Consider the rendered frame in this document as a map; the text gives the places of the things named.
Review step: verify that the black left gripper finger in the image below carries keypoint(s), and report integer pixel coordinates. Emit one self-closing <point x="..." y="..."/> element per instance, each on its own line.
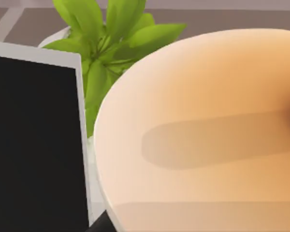
<point x="104" y="223"/>

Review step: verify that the white framed blackboard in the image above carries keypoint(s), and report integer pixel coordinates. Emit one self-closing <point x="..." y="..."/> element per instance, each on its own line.
<point x="36" y="142"/>

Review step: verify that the green plant in white pot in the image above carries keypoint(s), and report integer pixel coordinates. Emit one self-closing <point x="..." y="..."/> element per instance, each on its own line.
<point x="106" y="48"/>

